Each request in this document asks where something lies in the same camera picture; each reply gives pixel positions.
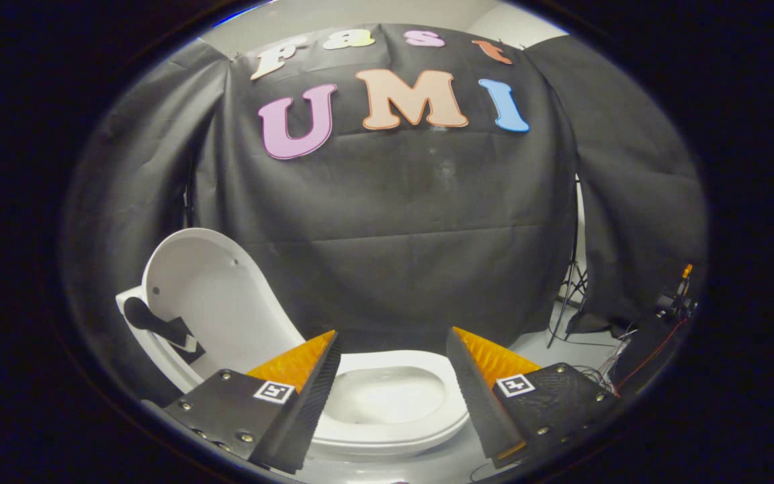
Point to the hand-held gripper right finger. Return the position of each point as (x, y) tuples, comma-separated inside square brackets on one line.
[(478, 403)]

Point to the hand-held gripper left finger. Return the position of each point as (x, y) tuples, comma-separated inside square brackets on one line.
[(310, 410)]

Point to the white toilet lid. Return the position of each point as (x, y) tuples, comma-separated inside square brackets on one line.
[(226, 302)]

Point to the black lid pull tab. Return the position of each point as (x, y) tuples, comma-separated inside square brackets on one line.
[(152, 319)]

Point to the white toilet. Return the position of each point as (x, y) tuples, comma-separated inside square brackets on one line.
[(387, 400)]

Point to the white toilet seat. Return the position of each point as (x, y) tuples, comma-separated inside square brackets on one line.
[(394, 359)]

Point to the black light stand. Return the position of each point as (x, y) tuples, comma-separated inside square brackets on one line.
[(572, 269)]

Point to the black backdrop cloth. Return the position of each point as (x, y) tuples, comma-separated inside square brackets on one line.
[(394, 222)]

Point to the black orange gripper device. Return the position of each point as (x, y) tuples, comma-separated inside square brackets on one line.
[(679, 296)]

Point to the plain black cloth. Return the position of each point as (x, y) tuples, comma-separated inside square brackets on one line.
[(125, 188), (635, 188)]

